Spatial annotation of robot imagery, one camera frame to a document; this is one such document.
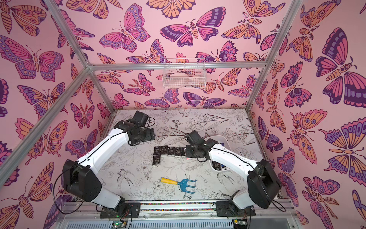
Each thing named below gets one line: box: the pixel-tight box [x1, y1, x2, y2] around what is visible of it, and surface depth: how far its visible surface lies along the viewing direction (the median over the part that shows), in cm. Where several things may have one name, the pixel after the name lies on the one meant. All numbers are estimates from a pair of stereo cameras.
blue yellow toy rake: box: [160, 177, 198, 194], surface depth 84 cm
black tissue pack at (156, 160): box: [152, 155, 161, 165], surface depth 92 cm
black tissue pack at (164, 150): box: [160, 145, 168, 156], surface depth 96 cm
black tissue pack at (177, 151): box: [174, 146, 183, 157], surface depth 96 cm
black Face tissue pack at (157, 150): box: [153, 145, 162, 156], surface depth 97 cm
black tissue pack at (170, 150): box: [167, 145, 175, 156], surface depth 96 cm
